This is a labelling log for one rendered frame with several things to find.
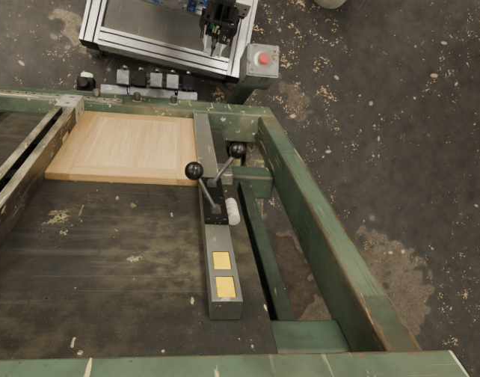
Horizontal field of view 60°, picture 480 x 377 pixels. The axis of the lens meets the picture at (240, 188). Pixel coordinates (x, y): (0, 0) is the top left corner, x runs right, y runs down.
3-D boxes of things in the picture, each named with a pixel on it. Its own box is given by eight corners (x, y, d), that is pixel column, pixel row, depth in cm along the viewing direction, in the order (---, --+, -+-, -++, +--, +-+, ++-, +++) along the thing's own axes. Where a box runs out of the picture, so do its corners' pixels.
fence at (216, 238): (206, 124, 151) (207, 114, 149) (240, 319, 68) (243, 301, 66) (193, 123, 150) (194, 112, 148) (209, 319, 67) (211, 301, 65)
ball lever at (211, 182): (214, 188, 101) (247, 145, 97) (216, 195, 98) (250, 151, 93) (202, 180, 100) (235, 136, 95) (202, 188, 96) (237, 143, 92)
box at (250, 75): (268, 61, 169) (280, 45, 151) (267, 90, 169) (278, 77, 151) (239, 59, 167) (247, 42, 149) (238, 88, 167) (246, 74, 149)
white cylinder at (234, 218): (239, 226, 93) (235, 208, 100) (241, 215, 91) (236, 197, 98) (226, 225, 92) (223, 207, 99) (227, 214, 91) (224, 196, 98)
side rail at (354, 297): (271, 143, 158) (275, 116, 153) (413, 423, 62) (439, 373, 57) (256, 143, 157) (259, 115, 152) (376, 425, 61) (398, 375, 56)
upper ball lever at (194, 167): (225, 206, 90) (198, 155, 83) (226, 215, 87) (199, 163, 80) (208, 213, 90) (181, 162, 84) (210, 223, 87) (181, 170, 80)
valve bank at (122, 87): (202, 83, 182) (207, 65, 159) (201, 115, 182) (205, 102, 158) (83, 72, 174) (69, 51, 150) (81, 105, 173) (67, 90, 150)
